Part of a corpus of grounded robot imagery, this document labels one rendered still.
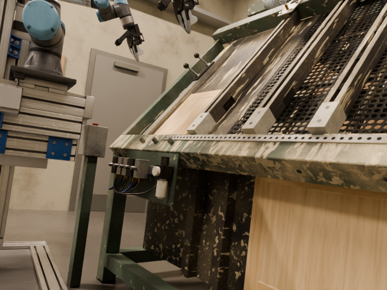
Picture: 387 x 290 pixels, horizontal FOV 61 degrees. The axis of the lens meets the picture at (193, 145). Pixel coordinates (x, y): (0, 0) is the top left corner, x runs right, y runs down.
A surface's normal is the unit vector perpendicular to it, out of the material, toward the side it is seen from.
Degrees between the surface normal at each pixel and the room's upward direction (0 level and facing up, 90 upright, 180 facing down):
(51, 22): 98
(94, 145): 90
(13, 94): 90
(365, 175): 141
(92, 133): 90
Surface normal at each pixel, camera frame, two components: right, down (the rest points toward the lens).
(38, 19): 0.29, 0.11
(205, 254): -0.78, -0.13
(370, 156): -0.53, -0.72
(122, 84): 0.51, 0.00
